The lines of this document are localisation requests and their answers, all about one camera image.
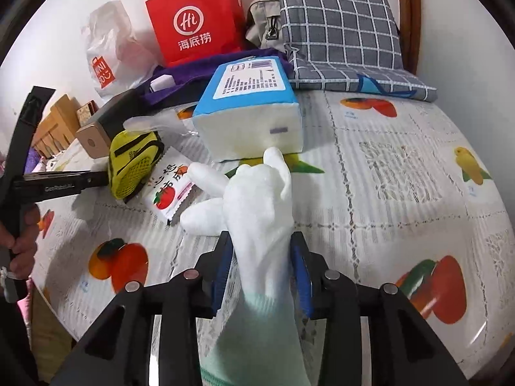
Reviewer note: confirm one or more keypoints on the yellow mesh pouch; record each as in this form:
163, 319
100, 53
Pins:
128, 161

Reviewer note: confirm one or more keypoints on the wooden door frame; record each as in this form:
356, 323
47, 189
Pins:
408, 8

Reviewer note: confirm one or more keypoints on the tomato print sachet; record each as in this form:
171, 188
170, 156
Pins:
169, 193

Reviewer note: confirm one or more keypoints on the blue tissue pack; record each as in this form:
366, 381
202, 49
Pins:
245, 128

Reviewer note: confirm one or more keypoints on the white plastic bag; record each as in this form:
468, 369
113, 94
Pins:
120, 48

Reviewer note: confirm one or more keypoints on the black and gold box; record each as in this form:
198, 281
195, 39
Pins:
92, 140

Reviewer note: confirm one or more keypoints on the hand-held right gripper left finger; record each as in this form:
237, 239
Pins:
223, 273

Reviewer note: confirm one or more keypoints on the grey checked cushion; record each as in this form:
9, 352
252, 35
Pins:
342, 28

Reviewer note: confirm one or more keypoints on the patterned brown book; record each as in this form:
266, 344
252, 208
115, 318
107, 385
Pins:
86, 112

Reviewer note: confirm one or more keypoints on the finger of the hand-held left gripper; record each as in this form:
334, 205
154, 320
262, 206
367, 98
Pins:
96, 179

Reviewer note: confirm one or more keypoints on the purple towel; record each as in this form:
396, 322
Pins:
181, 74

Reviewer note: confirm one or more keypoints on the grey canvas bag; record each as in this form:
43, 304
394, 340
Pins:
261, 16

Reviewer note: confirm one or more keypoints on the person's left hand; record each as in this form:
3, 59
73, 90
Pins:
29, 249

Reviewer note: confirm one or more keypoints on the white sponge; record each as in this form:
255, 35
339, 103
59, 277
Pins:
163, 83

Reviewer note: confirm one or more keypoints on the wooden headboard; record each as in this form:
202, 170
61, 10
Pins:
60, 116

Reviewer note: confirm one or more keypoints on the blue ribbon loop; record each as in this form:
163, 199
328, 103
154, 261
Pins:
374, 84

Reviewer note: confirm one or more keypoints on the red paper bag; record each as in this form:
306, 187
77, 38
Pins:
193, 28

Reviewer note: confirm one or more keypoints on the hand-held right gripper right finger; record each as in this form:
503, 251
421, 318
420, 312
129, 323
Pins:
301, 277

